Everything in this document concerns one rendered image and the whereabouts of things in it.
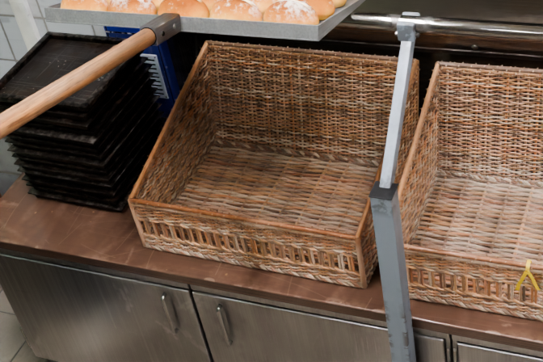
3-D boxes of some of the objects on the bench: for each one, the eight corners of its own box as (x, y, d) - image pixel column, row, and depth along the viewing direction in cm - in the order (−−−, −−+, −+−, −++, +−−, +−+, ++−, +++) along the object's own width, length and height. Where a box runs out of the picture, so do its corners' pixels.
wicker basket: (439, 151, 233) (433, 56, 216) (691, 179, 212) (705, 77, 195) (383, 297, 200) (370, 199, 183) (675, 348, 179) (691, 242, 162)
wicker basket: (225, 124, 257) (204, 36, 240) (430, 149, 235) (423, 55, 217) (139, 250, 224) (107, 158, 207) (368, 293, 202) (354, 195, 185)
